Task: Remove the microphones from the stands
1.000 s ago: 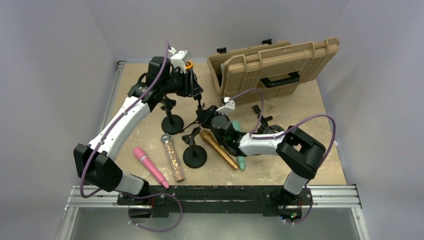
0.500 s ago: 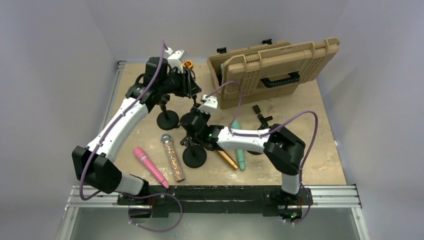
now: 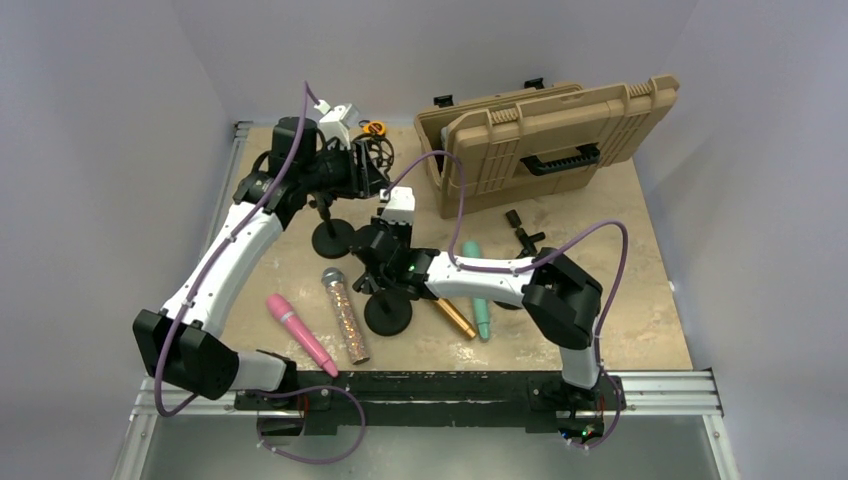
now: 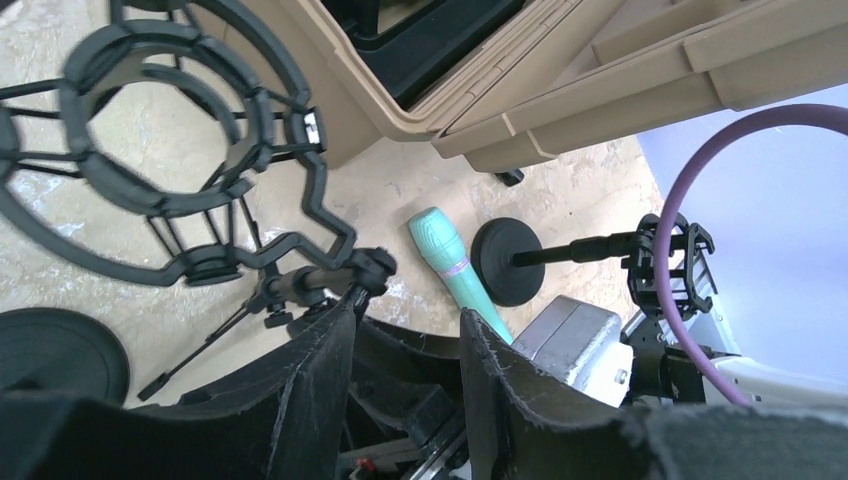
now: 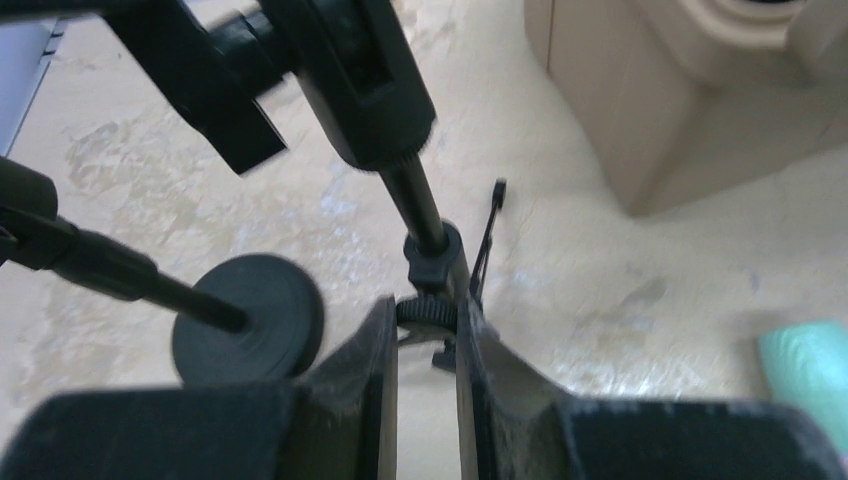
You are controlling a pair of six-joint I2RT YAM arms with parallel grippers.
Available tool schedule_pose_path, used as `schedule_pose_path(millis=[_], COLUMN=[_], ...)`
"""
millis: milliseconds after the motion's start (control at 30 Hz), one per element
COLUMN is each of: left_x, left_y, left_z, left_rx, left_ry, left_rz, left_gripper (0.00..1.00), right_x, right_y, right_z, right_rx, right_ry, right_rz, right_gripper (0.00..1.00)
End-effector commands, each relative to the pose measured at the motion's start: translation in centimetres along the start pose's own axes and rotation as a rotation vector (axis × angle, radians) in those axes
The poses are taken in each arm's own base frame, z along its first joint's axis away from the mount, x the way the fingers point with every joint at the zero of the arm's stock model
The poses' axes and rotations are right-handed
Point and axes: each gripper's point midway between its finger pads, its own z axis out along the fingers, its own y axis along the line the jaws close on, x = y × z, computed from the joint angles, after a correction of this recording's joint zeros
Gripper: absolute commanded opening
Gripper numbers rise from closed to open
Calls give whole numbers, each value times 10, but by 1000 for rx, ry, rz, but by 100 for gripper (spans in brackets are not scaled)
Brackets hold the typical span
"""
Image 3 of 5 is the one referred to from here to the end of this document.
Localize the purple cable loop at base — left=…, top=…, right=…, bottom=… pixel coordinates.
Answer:
left=255, top=384, right=368, bottom=467

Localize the glitter silver microphone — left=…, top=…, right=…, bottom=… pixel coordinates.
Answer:
left=321, top=267, right=370, bottom=365

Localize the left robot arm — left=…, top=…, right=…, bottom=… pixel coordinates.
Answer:
left=132, top=117, right=394, bottom=409

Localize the black aluminium base frame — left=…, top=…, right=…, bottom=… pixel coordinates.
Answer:
left=112, top=120, right=727, bottom=480

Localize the yellow tape measure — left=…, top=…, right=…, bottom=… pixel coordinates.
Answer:
left=359, top=120, right=387, bottom=137

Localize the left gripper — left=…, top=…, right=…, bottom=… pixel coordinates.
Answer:
left=301, top=140, right=392, bottom=200

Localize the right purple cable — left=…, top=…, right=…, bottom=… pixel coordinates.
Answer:
left=384, top=150, right=631, bottom=452

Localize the pink microphone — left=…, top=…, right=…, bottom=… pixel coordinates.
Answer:
left=266, top=293, right=339, bottom=378

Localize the teal microphone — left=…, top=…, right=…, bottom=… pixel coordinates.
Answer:
left=462, top=240, right=491, bottom=342

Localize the tan plastic tool case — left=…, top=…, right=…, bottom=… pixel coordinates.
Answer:
left=414, top=74, right=680, bottom=218

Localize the black stand for glitter mic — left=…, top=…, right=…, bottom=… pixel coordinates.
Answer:
left=310, top=193, right=354, bottom=259

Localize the gold microphone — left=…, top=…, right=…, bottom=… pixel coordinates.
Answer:
left=432, top=298, right=477, bottom=340

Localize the black tripod shock mount stand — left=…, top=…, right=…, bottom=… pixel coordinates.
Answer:
left=351, top=133, right=395, bottom=182

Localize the black stand for gold mic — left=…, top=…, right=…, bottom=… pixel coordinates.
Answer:
left=353, top=267, right=413, bottom=337

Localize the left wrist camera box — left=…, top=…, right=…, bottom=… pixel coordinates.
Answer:
left=314, top=100, right=360, bottom=150

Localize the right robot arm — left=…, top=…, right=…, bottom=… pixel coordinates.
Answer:
left=350, top=221, right=603, bottom=407

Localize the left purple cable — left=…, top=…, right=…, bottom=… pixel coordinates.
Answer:
left=152, top=80, right=326, bottom=420

